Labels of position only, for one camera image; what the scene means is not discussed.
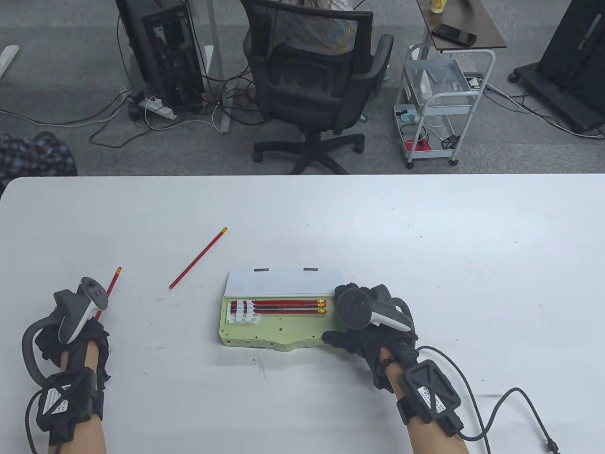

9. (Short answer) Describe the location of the person's left forearm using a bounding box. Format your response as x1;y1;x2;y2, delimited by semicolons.
47;340;107;454

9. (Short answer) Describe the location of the black left wrist camera module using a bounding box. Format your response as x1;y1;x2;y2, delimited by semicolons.
35;369;105;446

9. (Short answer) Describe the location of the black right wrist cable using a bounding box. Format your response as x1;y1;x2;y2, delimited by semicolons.
416;345;561;454

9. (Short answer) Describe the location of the grey white hand controller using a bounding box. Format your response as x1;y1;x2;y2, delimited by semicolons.
337;284;417;332
21;277;110;387

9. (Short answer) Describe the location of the white flat bar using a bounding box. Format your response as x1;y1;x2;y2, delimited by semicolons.
0;44;20;79

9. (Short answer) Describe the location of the black wheeled stand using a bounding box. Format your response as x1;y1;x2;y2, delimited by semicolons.
508;0;605;135

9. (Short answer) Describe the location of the person's right forearm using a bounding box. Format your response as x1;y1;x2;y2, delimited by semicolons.
383;349;469;454

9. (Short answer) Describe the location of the black right wrist camera module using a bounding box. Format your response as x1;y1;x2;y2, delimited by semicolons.
396;359;463;438

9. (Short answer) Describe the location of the black smartphone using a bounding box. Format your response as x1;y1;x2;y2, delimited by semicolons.
431;23;477;46

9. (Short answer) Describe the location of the red wooden pencil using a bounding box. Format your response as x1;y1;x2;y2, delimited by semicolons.
95;267;122;322
169;227;228;289
231;308;328;315
231;304;327;310
231;298;327;305

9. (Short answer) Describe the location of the black computer tower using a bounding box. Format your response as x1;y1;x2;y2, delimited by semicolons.
115;0;206;114

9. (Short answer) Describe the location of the white utility cart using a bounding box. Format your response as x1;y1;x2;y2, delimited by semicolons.
393;45;497;170

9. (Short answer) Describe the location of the person's right hand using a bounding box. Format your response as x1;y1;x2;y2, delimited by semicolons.
322;283;419;393

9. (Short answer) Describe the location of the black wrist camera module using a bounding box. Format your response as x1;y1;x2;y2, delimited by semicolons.
396;359;463;438
35;369;105;446

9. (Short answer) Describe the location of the black mesh office chair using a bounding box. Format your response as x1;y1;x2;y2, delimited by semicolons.
240;0;395;175

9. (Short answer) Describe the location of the tangle of black floor cables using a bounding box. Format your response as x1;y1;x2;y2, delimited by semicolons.
89;61;279;148

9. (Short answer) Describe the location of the person's left hand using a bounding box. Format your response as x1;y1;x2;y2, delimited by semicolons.
35;321;112;393

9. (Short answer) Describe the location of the brown side table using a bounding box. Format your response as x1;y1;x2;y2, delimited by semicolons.
418;0;507;53

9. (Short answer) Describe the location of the white power strip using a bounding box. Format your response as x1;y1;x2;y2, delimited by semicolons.
138;96;178;120

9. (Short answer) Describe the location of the green multifunction pencil case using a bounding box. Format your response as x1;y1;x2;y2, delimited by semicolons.
218;268;351;353

